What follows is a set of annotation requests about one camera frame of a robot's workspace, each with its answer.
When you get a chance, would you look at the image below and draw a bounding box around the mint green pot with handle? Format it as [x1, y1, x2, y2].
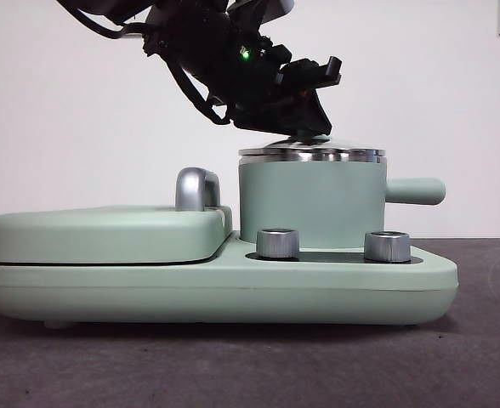
[237, 159, 446, 252]

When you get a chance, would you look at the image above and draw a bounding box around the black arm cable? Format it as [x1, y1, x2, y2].
[163, 59, 234, 128]
[55, 0, 149, 42]

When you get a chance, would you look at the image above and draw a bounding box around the silver control knob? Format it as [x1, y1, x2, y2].
[363, 230, 412, 263]
[256, 228, 301, 260]

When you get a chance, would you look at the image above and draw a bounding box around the silver griddle lid handle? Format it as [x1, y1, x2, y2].
[174, 167, 222, 212]

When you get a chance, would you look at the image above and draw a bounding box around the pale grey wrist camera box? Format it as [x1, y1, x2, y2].
[226, 0, 296, 23]

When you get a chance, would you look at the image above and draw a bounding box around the steel pot lid green knob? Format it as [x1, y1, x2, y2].
[237, 133, 388, 165]

